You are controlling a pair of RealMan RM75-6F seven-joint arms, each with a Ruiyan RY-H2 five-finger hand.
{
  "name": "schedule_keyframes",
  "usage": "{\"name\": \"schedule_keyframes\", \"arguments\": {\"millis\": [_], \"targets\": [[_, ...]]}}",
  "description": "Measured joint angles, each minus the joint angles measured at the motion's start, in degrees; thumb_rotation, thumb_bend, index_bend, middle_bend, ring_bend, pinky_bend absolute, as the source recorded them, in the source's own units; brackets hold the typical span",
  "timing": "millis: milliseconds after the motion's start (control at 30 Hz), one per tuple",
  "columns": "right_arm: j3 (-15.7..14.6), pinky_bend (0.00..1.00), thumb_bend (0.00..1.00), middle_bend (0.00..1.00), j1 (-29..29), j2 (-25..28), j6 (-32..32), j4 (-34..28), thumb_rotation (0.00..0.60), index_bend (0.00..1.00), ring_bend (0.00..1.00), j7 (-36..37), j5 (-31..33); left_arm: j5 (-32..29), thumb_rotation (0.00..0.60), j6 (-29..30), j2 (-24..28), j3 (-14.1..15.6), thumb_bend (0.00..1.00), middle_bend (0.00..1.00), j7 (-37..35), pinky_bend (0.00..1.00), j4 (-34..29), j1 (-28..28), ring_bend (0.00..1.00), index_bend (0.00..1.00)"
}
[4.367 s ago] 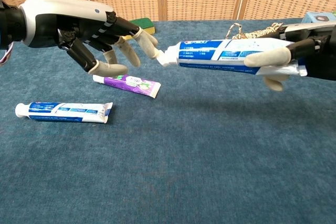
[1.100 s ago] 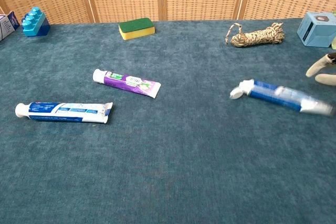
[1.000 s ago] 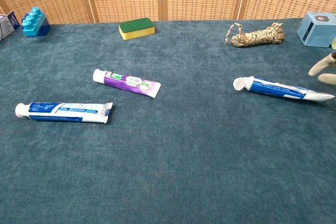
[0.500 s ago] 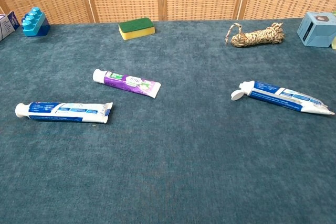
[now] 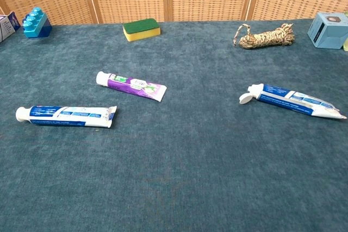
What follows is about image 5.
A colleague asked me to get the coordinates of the teal table cloth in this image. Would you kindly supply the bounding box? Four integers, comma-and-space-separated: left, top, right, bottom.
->
0, 17, 348, 232

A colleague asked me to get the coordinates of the purple toothpaste tube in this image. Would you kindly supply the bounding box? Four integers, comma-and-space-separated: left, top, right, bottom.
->
95, 71, 167, 103

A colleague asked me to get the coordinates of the white blue carton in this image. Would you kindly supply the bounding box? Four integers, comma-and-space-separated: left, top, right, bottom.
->
0, 11, 21, 43

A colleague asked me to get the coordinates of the green yellow sponge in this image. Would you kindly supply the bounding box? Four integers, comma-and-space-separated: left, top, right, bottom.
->
122, 18, 161, 42

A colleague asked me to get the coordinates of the light blue cardboard box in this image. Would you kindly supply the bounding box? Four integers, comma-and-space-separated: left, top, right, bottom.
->
307, 11, 348, 50

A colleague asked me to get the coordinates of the blue white toothpaste tube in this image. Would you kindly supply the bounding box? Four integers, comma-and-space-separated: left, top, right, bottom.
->
239, 83, 348, 120
15, 105, 117, 129

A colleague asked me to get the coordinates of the blue toy building block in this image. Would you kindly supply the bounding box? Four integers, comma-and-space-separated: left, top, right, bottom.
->
22, 7, 53, 39

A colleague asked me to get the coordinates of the beige braided rope bundle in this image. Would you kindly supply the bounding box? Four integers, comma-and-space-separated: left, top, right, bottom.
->
233, 23, 296, 50

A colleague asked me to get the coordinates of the light green plastic dustpan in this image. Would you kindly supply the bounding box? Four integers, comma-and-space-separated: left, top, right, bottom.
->
342, 11, 348, 52

